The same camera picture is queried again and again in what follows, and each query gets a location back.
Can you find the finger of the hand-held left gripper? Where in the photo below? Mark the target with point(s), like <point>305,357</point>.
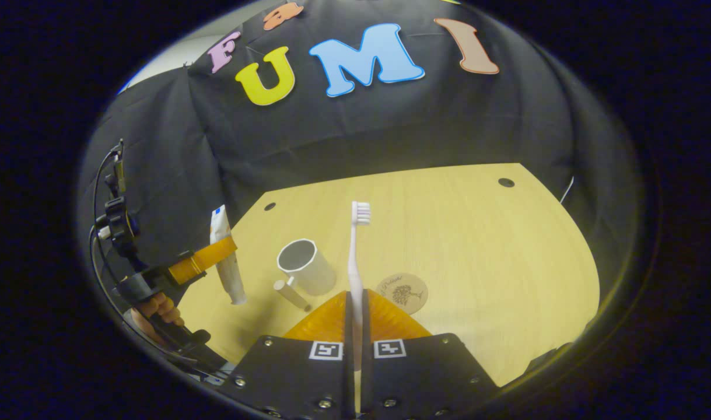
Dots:
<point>209,256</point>

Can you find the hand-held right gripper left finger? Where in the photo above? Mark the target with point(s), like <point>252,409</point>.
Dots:
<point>291,379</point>

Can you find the round wooden coaster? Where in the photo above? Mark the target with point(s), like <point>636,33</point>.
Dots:
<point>402,294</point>

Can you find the white cup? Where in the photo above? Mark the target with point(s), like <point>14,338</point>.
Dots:
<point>317,274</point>

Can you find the white toothpaste tube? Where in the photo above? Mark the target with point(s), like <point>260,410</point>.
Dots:
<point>233,280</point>

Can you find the black backdrop cloth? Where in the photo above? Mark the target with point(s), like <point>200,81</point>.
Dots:
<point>332,134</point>

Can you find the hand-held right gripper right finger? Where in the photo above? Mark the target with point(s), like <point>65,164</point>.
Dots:
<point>425,379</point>

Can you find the white toothbrush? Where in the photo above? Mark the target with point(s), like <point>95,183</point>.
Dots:
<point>353,262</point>

